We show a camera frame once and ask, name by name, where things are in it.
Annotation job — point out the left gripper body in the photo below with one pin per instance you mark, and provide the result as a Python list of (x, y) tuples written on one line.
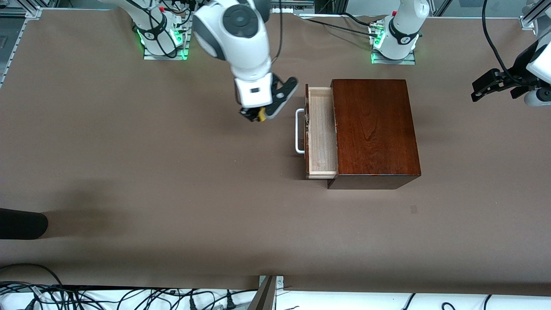
[(519, 75)]

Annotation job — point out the yellow block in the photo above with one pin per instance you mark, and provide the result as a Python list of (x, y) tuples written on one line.
[(261, 115)]

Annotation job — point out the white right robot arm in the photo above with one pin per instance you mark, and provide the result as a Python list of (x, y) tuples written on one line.
[(232, 34)]

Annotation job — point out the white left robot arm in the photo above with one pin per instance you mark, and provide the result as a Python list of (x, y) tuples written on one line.
[(402, 26)]

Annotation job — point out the dark wooden drawer cabinet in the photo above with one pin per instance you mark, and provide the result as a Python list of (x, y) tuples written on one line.
[(379, 129)]

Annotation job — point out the brown table cover sheet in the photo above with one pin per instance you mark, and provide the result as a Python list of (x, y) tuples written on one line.
[(215, 193)]

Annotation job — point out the grey device box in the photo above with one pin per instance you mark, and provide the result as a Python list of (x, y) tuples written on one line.
[(297, 6)]

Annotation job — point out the black rounded object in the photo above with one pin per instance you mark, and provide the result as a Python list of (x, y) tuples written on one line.
[(21, 224)]

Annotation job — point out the aluminium frame bracket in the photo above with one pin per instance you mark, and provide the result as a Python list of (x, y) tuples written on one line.
[(528, 21)]

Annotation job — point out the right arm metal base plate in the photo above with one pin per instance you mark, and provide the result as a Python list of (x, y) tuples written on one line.
[(187, 43)]

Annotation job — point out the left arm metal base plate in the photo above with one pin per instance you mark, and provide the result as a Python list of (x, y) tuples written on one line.
[(394, 61)]

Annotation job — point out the small metal bracket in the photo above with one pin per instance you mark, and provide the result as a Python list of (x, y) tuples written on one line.
[(280, 282)]

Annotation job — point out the dark metal post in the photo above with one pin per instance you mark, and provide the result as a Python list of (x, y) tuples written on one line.
[(263, 299)]

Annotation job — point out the aluminium frame rail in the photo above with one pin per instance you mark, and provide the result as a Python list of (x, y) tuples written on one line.
[(17, 38)]

